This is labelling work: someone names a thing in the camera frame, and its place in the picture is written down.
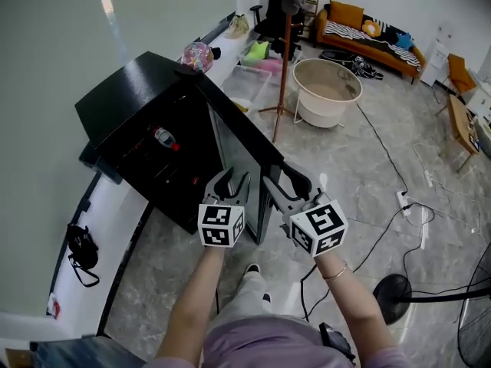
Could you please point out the person's left forearm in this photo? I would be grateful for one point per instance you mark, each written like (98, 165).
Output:
(192, 305)

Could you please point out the white water dispenser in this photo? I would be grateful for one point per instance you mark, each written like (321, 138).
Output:
(435, 60)

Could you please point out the orange cushion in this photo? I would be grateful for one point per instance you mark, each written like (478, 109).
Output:
(345, 14)

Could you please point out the black and white striped blanket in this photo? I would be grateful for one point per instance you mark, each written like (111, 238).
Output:
(341, 31)

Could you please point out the black plastic-wrapped table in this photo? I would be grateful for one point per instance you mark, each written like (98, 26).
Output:
(76, 355)

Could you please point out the blue star cushion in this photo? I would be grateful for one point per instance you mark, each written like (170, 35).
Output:
(404, 41)

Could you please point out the black standing fan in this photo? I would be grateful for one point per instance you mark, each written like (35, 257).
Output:
(393, 299)

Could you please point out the red and white packet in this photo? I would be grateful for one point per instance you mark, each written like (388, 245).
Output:
(53, 305)

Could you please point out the slim white power strip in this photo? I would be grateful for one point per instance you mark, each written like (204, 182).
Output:
(428, 178)

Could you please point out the orange sofa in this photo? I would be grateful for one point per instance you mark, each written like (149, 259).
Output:
(345, 42)

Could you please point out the person's right forearm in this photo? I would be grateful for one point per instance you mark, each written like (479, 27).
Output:
(356, 305)

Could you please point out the wide white power strip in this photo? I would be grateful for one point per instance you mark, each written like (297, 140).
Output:
(403, 201)

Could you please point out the clear bottle with red cap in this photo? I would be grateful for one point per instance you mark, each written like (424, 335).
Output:
(165, 138)

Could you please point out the person's light grey trousers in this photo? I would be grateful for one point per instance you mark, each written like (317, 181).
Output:
(245, 297)

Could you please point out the round white tub table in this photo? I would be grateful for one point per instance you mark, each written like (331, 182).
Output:
(326, 90)

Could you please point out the person's left black shoe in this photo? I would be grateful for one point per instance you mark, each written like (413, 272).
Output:
(252, 270)

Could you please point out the flower-shaped cushion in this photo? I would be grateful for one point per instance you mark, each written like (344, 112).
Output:
(371, 28)

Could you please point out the orange armchair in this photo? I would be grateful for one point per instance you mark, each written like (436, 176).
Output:
(458, 71)

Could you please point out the neon green cloth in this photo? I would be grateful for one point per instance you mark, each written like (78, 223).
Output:
(256, 51)

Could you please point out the person's lilac shirt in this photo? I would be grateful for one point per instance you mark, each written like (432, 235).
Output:
(268, 343)

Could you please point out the wooden coat rack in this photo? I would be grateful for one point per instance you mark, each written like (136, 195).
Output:
(284, 75)

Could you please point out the beige fabric bag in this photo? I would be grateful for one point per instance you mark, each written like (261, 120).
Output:
(236, 26)

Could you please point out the brown cardboard box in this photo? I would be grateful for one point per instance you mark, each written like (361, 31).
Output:
(15, 359)

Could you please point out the person's black shoe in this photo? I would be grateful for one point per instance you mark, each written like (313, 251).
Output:
(252, 270)
(266, 298)

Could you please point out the clear plastic storage bin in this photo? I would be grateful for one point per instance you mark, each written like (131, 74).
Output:
(295, 54)
(249, 84)

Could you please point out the black office chair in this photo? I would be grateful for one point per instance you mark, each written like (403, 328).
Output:
(274, 17)

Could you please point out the small black item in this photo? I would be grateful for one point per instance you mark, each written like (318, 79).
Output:
(215, 53)

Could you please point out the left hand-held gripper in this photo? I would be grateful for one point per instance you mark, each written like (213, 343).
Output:
(216, 224)

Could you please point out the black round tray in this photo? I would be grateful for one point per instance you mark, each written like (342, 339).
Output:
(335, 56)

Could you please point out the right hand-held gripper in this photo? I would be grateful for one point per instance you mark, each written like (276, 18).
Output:
(318, 224)

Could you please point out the pink cloth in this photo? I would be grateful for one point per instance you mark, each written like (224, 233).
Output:
(272, 66)

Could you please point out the person's right black shoe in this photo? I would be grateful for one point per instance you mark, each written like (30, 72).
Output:
(266, 298)

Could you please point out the black shoulder bag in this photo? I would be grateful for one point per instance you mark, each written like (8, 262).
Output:
(82, 249)

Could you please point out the yellow item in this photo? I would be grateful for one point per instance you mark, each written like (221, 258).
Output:
(239, 105)

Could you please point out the black glass-door mini fridge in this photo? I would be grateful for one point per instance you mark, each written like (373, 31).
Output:
(122, 90)

